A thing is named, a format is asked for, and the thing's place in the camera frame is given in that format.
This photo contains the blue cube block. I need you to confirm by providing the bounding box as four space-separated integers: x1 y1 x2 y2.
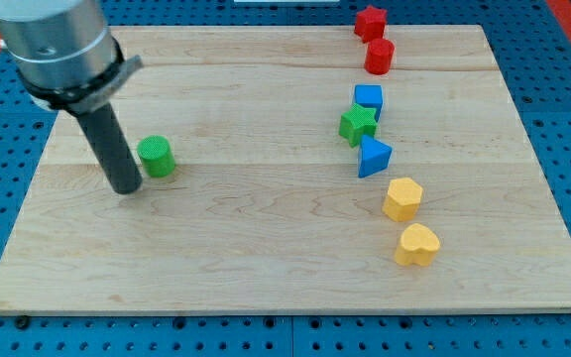
353 84 384 121

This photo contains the green cylinder block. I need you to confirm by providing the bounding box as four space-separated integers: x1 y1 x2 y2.
137 135 175 178

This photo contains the wooden board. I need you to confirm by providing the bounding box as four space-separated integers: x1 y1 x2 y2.
0 25 571 316

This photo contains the yellow heart block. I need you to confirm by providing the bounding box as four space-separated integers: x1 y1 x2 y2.
394 223 441 267

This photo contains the red cylinder block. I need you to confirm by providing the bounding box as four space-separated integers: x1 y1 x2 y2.
364 38 396 75

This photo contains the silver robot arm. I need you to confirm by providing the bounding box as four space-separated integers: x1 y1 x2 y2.
0 0 143 115

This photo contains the green star block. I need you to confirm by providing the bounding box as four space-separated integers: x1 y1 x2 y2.
339 103 378 148

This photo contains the blue triangle block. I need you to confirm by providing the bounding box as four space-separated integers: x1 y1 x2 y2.
358 135 393 178

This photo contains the red star block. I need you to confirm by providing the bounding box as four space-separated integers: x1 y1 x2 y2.
354 5 388 43

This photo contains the yellow hexagon block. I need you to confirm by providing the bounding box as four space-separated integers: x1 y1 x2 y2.
382 178 423 222

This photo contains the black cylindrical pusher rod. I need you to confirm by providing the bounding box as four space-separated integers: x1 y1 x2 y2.
76 103 143 194

